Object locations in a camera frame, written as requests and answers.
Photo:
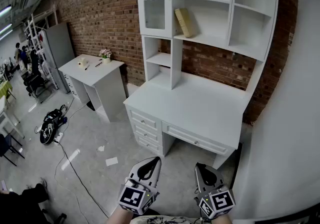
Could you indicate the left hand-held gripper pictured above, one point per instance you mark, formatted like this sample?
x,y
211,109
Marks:
x,y
131,198

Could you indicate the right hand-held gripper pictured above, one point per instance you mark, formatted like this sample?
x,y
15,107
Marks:
x,y
220,203

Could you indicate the cream gold-print book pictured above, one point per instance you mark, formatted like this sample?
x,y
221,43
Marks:
x,y
185,22

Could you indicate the person's left forearm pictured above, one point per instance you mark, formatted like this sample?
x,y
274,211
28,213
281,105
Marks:
x,y
118,218

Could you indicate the small white desk drawer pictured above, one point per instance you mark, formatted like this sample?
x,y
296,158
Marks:
x,y
147,117
152,144
150,131

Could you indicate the wide white desk drawer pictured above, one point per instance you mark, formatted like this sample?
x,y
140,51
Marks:
x,y
185,136

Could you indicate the white wooden desk with drawers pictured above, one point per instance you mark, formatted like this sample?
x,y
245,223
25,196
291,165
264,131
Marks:
x,y
195,102

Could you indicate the small white side desk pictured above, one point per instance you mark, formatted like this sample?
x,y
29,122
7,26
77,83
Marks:
x,y
95,74

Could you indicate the white paper sheet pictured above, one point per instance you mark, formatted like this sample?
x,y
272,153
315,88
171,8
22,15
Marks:
x,y
111,161

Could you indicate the small paper scrap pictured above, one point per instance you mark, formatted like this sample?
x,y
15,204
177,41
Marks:
x,y
101,148

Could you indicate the white patterned shirt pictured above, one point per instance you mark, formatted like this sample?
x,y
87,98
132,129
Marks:
x,y
165,220

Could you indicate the white power strip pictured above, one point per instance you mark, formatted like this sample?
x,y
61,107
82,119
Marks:
x,y
59,137

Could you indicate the black round device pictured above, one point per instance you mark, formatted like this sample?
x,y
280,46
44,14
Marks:
x,y
46,132

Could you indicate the black bag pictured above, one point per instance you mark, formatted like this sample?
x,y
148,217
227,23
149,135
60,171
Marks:
x,y
53,116

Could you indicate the dark red pen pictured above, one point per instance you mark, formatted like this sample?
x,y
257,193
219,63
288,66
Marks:
x,y
98,64

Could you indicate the black pen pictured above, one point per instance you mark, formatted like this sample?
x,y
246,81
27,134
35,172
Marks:
x,y
87,67

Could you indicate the pink flowers in pot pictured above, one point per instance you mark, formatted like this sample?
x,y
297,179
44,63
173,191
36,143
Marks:
x,y
105,54

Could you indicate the cream tissue box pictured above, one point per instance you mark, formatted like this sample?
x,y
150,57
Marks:
x,y
82,63

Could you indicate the black trouser leg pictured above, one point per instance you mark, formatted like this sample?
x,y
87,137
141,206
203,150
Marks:
x,y
22,205

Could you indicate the blue chair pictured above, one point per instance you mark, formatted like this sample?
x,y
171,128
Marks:
x,y
5,144

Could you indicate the black office chair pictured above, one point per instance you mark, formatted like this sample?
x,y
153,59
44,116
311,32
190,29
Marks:
x,y
34,80

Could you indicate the white table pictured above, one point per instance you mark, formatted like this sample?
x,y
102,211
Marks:
x,y
3,115

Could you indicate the white glass cabinet door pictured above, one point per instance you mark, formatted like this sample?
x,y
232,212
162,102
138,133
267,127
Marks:
x,y
153,15

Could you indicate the green table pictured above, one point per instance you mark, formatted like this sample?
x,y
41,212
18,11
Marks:
x,y
5,89

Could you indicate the white metal rack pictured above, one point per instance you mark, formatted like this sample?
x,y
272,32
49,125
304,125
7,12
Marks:
x,y
34,27

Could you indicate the ceiling tube light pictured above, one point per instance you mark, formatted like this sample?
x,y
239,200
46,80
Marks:
x,y
5,10
5,29

